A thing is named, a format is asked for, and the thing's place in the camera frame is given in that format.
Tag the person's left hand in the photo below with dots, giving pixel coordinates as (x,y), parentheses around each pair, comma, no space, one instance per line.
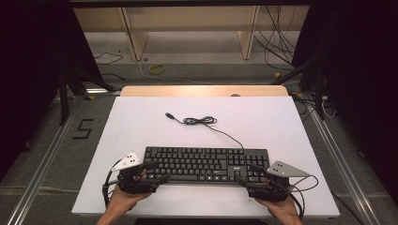
(123,201)

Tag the white board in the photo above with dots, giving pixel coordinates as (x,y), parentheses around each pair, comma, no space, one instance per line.
(250,125)

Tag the black overhead frame bar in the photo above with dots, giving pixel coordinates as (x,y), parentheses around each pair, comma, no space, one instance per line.
(187,3)

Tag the black keyboard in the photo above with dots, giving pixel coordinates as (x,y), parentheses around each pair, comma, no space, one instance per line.
(200,164)

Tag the dark curtain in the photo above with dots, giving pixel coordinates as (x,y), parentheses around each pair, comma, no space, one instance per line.
(28,78)
(363,78)

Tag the light wooden shelf unit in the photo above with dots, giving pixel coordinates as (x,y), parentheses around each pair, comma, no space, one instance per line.
(187,18)

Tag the light wooden table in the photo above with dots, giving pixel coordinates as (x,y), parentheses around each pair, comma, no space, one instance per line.
(187,90)

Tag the person's right hand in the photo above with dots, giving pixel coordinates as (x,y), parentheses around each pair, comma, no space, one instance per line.
(283,209)

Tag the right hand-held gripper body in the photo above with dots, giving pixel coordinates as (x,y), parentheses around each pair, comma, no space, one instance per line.
(269,190)

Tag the person's dark clothing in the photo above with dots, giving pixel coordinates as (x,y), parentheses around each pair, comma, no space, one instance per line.
(194,222)

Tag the aluminium floor rail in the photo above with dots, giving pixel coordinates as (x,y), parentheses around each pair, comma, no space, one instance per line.
(40,176)
(344,170)

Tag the short aluminium bar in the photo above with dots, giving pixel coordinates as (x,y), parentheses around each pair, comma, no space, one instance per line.
(101,91)

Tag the yellow tape roll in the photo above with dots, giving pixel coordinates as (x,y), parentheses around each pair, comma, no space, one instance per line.
(151,69)

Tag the black metal stand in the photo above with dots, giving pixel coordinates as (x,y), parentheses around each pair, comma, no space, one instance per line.
(64,103)
(319,93)

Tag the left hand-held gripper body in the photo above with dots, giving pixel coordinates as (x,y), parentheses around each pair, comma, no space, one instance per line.
(134,184)

